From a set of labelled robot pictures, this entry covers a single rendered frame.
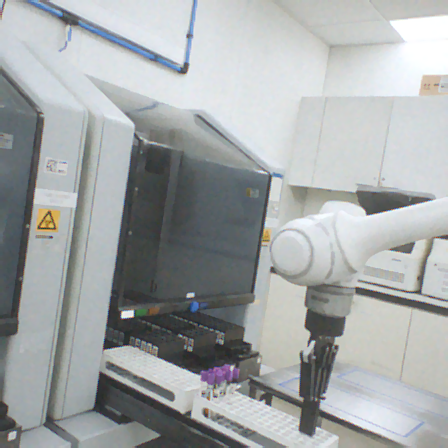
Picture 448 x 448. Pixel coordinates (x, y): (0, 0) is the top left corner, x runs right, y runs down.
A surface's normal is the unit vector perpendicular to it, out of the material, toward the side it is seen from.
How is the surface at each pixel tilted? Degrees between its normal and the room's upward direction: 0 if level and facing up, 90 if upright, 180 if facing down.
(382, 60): 90
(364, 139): 90
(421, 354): 90
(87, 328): 90
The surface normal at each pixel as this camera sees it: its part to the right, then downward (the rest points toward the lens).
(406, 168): -0.59, -0.05
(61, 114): 0.79, 0.15
